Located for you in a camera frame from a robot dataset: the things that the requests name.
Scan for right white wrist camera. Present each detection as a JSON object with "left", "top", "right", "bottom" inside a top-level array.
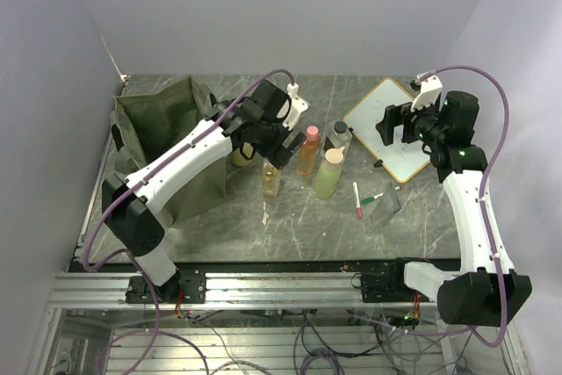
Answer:
[{"left": 411, "top": 74, "right": 443, "bottom": 112}]

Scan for amber liquid clear bottle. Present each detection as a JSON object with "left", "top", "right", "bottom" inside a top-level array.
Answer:
[{"left": 262, "top": 159, "right": 281, "bottom": 202}]

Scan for green whiteboard marker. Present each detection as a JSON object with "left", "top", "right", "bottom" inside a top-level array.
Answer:
[{"left": 361, "top": 192, "right": 384, "bottom": 205}]

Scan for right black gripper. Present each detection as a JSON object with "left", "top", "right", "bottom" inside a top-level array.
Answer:
[{"left": 376, "top": 94, "right": 446, "bottom": 148}]

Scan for olive canvas bag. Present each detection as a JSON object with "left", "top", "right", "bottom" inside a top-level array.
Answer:
[{"left": 111, "top": 76, "right": 232, "bottom": 227}]

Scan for yellow-framed whiteboard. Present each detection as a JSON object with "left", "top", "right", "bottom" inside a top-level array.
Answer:
[{"left": 343, "top": 77, "right": 429, "bottom": 184}]

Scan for green bottle peach cap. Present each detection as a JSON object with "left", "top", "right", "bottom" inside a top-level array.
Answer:
[{"left": 313, "top": 147, "right": 345, "bottom": 199}]

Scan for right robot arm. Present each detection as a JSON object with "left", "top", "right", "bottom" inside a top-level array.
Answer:
[{"left": 376, "top": 90, "right": 532, "bottom": 328}]

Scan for short clear square bottle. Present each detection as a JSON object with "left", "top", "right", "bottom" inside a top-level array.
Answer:
[{"left": 321, "top": 120, "right": 352, "bottom": 158}]

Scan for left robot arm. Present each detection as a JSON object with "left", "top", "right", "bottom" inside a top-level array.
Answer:
[{"left": 102, "top": 80, "right": 309, "bottom": 302}]

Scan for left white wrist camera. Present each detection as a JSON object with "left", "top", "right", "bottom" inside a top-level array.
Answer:
[{"left": 278, "top": 83, "right": 310, "bottom": 130}]

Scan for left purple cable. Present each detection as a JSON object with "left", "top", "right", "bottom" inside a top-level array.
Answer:
[{"left": 81, "top": 68, "right": 296, "bottom": 375}]

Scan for aluminium mounting rail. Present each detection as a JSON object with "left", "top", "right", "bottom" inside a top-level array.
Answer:
[{"left": 47, "top": 258, "right": 461, "bottom": 311}]

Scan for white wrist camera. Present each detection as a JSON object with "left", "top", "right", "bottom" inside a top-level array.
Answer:
[
  {"left": 278, "top": 83, "right": 310, "bottom": 130},
  {"left": 411, "top": 74, "right": 443, "bottom": 112}
]

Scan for tangled floor cables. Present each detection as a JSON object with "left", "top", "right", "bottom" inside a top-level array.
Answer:
[{"left": 96, "top": 304, "right": 484, "bottom": 375}]

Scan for orange bottle pink cap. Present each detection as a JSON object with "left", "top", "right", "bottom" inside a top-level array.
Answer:
[{"left": 298, "top": 126, "right": 321, "bottom": 176}]

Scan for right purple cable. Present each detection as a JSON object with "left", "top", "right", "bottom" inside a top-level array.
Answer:
[{"left": 421, "top": 64, "right": 511, "bottom": 349}]

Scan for purple cable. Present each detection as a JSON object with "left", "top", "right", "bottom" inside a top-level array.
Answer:
[
  {"left": 81, "top": 68, "right": 296, "bottom": 375},
  {"left": 421, "top": 64, "right": 511, "bottom": 349}
]

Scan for yellow-green pump bottle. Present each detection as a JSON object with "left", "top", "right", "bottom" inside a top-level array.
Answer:
[{"left": 231, "top": 142, "right": 255, "bottom": 167}]

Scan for clear plastic cup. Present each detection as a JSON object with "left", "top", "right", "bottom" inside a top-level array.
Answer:
[{"left": 369, "top": 191, "right": 401, "bottom": 231}]

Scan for red whiteboard marker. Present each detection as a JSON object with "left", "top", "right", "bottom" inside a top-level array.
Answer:
[{"left": 352, "top": 181, "right": 363, "bottom": 219}]

